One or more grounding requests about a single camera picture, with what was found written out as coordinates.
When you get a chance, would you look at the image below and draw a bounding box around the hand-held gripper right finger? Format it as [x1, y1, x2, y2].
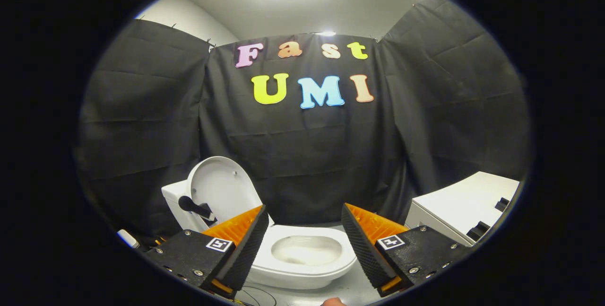
[341, 203, 472, 297]

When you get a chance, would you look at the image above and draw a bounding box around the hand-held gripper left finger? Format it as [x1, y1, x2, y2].
[142, 204, 270, 300]

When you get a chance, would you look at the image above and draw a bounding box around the white toilet lid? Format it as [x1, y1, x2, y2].
[187, 156, 274, 229]

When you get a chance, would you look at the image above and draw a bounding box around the black round lid handle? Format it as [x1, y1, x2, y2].
[178, 196, 217, 224]

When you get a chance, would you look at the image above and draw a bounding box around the white toilet seat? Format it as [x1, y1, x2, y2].
[251, 225, 358, 276]

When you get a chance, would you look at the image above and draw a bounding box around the white toilet bowl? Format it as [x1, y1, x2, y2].
[246, 235, 355, 291]

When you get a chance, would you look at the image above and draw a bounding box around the black backdrop cloth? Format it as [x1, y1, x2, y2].
[76, 0, 530, 241]

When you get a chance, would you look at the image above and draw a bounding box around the small white device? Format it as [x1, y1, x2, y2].
[117, 229, 140, 249]

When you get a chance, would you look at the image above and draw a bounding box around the thin black floor cable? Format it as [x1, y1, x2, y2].
[235, 286, 277, 306]

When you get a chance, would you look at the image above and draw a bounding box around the white cabinet with recessed handles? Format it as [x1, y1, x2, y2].
[405, 171, 519, 248]

